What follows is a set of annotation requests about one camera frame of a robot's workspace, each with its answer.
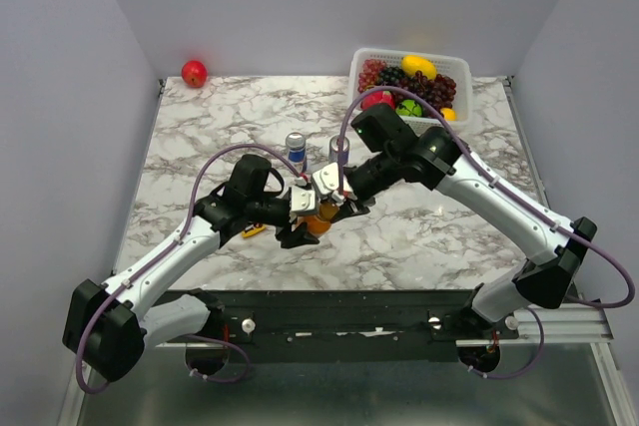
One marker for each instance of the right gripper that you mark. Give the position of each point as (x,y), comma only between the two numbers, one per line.
(351,209)

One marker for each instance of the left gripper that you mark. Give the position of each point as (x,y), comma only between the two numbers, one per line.
(289,239)

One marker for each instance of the orange juice bottle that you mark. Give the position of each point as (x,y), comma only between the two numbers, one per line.
(315,225)

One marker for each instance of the gold bottle cap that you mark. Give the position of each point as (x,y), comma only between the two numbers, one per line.
(327,211)

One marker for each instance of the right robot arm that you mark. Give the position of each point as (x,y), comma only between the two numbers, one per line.
(552,244)

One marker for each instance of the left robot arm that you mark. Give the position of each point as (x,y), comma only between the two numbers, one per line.
(111,324)

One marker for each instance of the yellow candy packet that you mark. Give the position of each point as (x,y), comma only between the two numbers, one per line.
(252,230)

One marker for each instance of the blue silver energy can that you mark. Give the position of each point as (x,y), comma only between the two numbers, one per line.
(334,154)

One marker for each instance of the blue energy can left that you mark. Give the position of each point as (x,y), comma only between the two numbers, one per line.
(296,144)

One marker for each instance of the red dragon fruit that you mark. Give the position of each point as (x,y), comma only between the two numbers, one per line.
(372,98)

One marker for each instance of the green round fruit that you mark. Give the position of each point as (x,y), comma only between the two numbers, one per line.
(409,108)

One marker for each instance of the light red grape bunch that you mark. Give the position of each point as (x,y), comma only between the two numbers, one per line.
(369,74)

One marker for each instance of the black grape bunch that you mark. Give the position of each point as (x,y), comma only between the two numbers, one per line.
(391,76)

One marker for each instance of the dark red grape bunch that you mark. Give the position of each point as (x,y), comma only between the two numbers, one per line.
(439,93)

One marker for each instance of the white plastic fruit basket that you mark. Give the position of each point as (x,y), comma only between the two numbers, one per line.
(455,68)

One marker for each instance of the red apple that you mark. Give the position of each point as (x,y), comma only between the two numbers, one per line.
(194,73)

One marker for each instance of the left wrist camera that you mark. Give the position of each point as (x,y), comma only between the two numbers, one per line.
(303,201)

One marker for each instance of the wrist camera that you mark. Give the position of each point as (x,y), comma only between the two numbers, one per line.
(331,186)
(303,201)

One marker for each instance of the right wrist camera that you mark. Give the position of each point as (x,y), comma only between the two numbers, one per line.
(331,186)

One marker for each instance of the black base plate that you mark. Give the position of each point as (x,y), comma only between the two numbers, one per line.
(332,326)

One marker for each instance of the aluminium rail frame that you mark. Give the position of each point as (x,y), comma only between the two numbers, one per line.
(566,376)

